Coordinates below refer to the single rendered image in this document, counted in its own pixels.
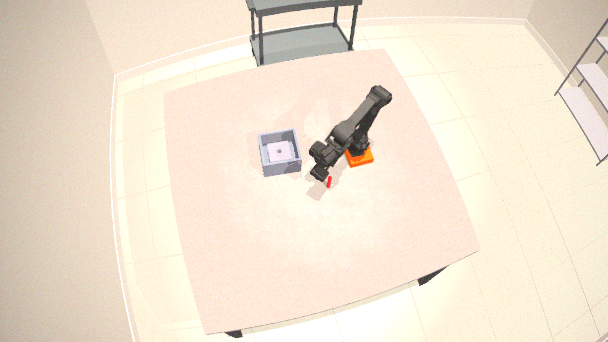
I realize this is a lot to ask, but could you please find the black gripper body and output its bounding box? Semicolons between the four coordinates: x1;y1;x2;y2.
310;151;345;182

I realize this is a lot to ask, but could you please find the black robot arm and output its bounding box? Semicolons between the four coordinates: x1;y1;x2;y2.
308;84;393;168

